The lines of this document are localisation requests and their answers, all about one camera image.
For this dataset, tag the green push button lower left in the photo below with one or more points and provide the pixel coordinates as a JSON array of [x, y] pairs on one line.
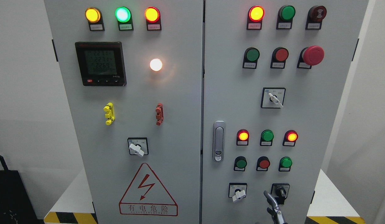
[[240, 163]]

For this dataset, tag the green push button upper row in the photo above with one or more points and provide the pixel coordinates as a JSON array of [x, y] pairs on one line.
[[251, 57]]

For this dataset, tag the red push button lower middle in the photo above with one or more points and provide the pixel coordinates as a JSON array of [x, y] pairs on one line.
[[263, 163]]

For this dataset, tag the red push button upper row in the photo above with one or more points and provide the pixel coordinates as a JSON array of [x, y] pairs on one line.
[[279, 57]]

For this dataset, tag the green push button lower right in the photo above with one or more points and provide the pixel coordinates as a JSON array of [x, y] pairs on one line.
[[285, 164]]

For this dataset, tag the red emergency stop mushroom button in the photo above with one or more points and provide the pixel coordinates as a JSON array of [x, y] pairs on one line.
[[310, 56]]

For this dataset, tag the red terminal connector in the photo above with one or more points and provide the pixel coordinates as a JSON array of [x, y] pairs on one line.
[[159, 114]]

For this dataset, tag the red indicator light lower left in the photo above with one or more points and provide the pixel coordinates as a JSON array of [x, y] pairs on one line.
[[242, 137]]

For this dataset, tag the red indicator light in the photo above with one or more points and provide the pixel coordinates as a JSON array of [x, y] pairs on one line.
[[290, 138], [242, 137]]

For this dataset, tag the white glowing indicator light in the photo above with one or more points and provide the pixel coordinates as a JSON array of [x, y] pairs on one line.
[[156, 64]]

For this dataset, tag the grey left cabinet door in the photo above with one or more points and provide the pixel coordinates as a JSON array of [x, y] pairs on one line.
[[175, 145]]

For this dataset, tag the grey cabinet door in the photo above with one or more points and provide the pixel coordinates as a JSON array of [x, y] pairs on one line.
[[233, 94], [175, 145]]

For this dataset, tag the green indicator light lower middle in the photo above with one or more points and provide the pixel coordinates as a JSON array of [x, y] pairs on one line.
[[266, 138]]

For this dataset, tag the green indicator light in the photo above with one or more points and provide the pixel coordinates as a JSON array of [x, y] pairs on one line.
[[266, 138], [285, 17], [124, 19]]

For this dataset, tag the yellow terminal connector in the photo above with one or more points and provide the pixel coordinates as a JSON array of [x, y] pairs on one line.
[[109, 113]]

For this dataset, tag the grey right cabinet door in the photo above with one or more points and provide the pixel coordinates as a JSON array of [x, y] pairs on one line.
[[233, 94]]

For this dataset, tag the red electrical hazard warning sticker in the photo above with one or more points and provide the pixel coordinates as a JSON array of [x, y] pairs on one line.
[[146, 195]]

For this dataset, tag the red indicator light lower right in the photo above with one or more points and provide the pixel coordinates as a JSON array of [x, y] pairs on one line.
[[290, 138]]

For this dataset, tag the black digital power meter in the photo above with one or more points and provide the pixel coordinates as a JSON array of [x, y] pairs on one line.
[[101, 63]]

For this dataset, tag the red-ringed indicator light left door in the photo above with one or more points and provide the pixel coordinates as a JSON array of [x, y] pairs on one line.
[[153, 18]]

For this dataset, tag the red-ringed indicator light door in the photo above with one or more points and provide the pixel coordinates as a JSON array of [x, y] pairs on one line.
[[153, 18], [255, 17]]

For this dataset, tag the red-ringed indicator light right door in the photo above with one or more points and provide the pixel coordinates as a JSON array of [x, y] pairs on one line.
[[255, 17]]

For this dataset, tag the green indicator light top left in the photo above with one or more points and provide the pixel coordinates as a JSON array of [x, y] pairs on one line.
[[124, 19]]

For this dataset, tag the green indicator light top right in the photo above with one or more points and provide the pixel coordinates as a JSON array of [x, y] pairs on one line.
[[285, 17]]

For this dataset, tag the yellow indicator light top left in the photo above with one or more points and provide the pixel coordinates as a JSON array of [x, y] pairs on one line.
[[94, 18]]

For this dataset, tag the dark red buzzer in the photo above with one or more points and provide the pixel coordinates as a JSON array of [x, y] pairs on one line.
[[315, 17]]

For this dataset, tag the white platform with hazard stripes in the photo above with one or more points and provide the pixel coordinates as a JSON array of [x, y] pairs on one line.
[[328, 206]]

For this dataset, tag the black box with antenna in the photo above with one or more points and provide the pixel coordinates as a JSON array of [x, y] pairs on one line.
[[15, 205]]

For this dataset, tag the silver door handle lock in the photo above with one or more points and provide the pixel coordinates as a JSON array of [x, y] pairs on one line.
[[218, 140]]

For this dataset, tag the white selector switch left door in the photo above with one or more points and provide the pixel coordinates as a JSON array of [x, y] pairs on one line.
[[138, 146]]

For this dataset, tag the white selector switch door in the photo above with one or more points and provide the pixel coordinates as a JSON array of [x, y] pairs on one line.
[[138, 146], [237, 191]]

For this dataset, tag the white selector switch upper right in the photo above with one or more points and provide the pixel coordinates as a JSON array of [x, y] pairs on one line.
[[273, 97]]

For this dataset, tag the white selector switch lower right door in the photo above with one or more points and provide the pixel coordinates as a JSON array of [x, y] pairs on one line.
[[237, 191]]

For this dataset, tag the black rotary selector switch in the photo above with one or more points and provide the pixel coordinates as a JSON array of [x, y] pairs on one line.
[[280, 192]]

